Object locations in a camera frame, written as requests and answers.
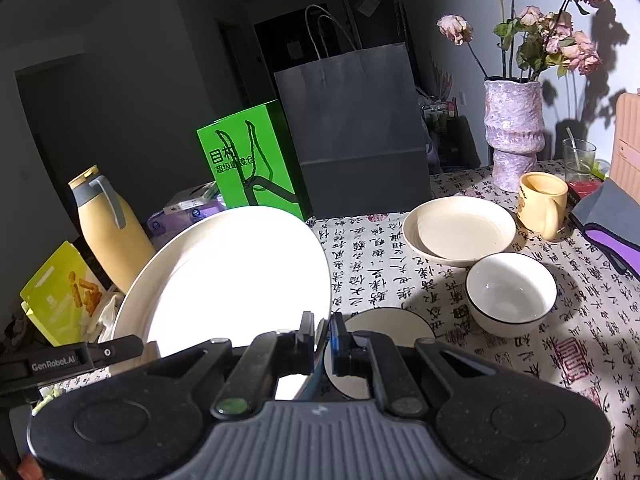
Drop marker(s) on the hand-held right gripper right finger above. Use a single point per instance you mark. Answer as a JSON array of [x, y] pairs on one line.
[[339, 345]]

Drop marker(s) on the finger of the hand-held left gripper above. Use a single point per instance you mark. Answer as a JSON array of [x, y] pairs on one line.
[[115, 351]]

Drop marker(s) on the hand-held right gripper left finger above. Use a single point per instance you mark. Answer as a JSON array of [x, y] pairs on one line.
[[306, 340]]

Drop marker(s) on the white bowl black rim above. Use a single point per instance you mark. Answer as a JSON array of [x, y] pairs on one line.
[[510, 292], [390, 327]]

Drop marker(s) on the cream plate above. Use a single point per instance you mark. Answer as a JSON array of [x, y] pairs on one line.
[[220, 280], [460, 232]]

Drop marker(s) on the yellow-green snack box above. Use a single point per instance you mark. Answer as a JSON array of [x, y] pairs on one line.
[[60, 295]]

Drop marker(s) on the calligraphy printed tablecloth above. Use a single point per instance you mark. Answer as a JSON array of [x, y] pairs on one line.
[[375, 260]]

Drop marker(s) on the yellow thermos jug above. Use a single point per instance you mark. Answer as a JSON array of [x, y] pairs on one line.
[[107, 230]]

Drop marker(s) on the small white carton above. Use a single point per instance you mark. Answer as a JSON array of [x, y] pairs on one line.
[[192, 199]]

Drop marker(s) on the green paper bag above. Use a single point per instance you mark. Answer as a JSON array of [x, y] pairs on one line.
[[250, 160]]

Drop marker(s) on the dark paper bag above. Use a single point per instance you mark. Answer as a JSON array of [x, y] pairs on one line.
[[355, 145]]

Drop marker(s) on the yellow mug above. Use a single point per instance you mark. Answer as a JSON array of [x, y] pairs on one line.
[[542, 205]]

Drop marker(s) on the purple glass vase with flowers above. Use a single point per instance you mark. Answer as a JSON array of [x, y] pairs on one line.
[[512, 130]]

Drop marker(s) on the small red box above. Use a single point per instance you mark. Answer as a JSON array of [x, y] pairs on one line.
[[585, 189]]

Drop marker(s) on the grey purple cloth bag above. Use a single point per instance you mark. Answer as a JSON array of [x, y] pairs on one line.
[[612, 220]]

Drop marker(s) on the white straw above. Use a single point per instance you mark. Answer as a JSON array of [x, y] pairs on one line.
[[575, 152]]

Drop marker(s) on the clear drinking glass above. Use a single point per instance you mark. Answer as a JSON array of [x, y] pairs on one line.
[[585, 162]]

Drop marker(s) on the pink hard case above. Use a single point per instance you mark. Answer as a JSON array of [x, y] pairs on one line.
[[627, 145]]

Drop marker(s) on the dried pink roses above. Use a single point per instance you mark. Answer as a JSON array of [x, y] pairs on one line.
[[540, 47]]

